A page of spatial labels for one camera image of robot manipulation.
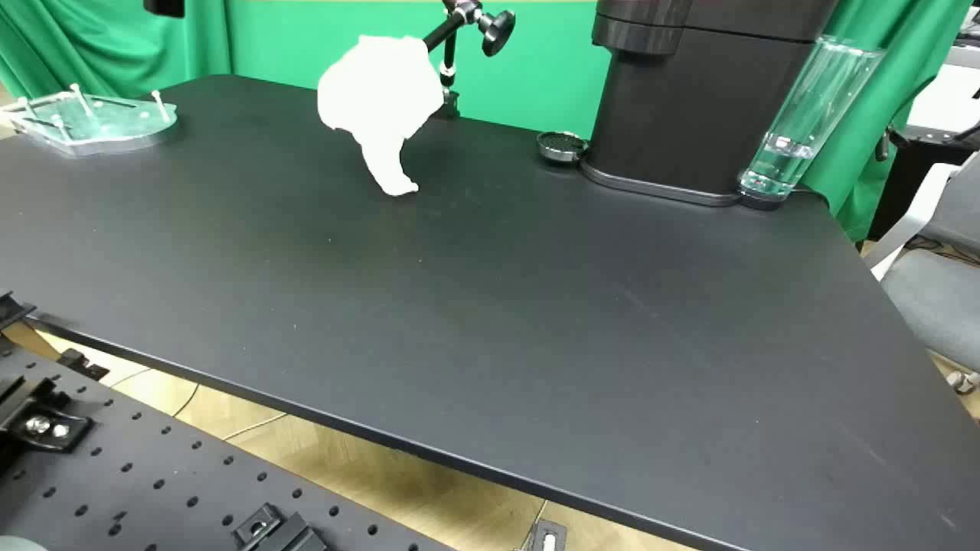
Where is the white cloth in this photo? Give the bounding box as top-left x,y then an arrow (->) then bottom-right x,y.
316,35 -> 452,200

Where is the black articulated stand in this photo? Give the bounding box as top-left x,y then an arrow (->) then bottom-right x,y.
420,0 -> 517,121

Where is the small black block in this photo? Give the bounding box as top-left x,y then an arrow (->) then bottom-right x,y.
55,346 -> 112,382

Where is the green curtain backdrop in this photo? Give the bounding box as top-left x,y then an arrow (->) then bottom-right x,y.
0,0 -> 974,244

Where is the small black round cap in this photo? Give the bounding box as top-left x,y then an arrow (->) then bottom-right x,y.
536,128 -> 590,167

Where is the black perforated breadboard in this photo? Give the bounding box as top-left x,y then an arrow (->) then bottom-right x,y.
0,302 -> 453,551

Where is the small black slider clamp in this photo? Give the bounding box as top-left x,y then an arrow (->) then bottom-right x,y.
231,502 -> 337,551

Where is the white topped side desk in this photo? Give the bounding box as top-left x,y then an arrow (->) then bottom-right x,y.
867,41 -> 980,242

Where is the grey office chair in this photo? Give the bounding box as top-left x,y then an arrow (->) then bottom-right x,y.
867,150 -> 980,399

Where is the black bracket with silver screws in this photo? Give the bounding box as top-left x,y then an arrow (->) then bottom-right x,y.
0,378 -> 98,459

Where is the black robot base pedestal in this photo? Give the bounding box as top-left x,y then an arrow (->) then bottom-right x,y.
578,0 -> 842,210

